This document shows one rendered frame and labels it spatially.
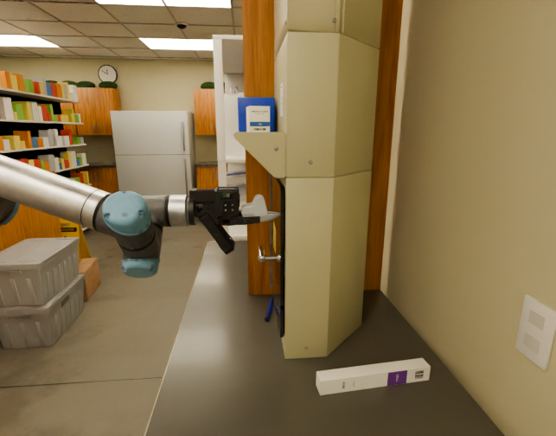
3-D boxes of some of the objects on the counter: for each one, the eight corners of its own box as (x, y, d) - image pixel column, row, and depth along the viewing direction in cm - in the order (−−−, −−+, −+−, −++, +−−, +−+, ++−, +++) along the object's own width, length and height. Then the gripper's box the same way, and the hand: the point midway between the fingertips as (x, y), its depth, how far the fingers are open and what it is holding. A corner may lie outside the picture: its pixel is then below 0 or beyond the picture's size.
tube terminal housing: (344, 297, 123) (356, 62, 104) (379, 354, 92) (405, 34, 73) (274, 300, 121) (273, 61, 102) (284, 360, 89) (287, 30, 70)
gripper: (186, 192, 77) (281, 191, 79) (191, 186, 85) (278, 185, 87) (188, 229, 79) (281, 227, 81) (194, 220, 87) (277, 218, 89)
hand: (274, 217), depth 85 cm, fingers closed
